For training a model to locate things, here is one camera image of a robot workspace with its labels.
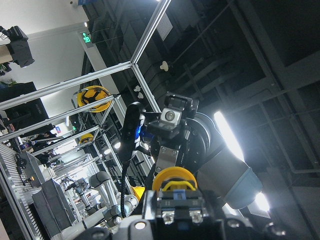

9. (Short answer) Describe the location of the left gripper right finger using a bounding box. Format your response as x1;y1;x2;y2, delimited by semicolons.
201;190;225;219

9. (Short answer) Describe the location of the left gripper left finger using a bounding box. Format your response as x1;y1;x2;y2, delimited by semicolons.
142;190;160;220

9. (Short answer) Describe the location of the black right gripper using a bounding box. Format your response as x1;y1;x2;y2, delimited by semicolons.
146;92;213;175

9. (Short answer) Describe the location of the yellow push button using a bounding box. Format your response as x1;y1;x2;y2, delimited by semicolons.
152;166;208;226

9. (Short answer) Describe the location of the yellow hard hat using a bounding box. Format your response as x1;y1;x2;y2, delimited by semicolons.
75;85;112;113

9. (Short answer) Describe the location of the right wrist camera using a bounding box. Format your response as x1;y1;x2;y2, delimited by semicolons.
118;101;146;163

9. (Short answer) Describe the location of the aluminium frame post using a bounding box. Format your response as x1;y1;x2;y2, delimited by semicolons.
129;0;173;66

